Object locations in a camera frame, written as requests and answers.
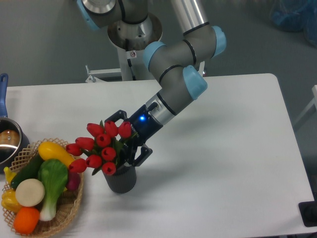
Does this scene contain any woven wicker basket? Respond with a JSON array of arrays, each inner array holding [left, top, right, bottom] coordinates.
[[0, 138, 84, 238]]

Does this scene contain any yellow bell pepper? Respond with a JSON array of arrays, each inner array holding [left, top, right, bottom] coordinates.
[[1, 188, 22, 213]]

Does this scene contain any red radish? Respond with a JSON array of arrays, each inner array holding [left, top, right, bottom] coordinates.
[[65, 171, 81, 191]]

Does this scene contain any yellow banana tip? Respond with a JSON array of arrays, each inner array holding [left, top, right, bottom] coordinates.
[[3, 167, 17, 184]]

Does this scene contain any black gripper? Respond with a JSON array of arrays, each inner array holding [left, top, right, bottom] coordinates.
[[104, 104, 163, 170]]

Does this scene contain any dark grey ribbed vase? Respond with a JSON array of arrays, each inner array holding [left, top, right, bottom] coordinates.
[[102, 144, 137, 194]]

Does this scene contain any black device at table edge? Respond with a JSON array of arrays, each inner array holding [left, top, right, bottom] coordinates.
[[298, 201, 317, 227]]

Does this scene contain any blue handled saucepan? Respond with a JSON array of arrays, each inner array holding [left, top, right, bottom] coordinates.
[[0, 73, 29, 175]]

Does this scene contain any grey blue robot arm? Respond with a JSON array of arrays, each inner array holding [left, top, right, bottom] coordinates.
[[77, 0, 226, 169]]

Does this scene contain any white furniture leg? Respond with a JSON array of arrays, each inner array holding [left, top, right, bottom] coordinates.
[[293, 85, 317, 130]]

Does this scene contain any yellow squash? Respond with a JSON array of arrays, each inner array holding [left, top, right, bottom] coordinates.
[[38, 141, 75, 168]]

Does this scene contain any dark green cucumber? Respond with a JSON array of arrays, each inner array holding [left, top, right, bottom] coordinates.
[[10, 153, 44, 189]]

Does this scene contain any green bok choy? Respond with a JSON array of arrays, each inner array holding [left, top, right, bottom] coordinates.
[[38, 159, 68, 222]]

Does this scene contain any orange fruit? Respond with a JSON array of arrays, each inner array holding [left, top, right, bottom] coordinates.
[[13, 207, 40, 235]]

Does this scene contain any red tulip bouquet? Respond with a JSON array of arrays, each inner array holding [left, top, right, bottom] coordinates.
[[66, 120, 136, 176]]

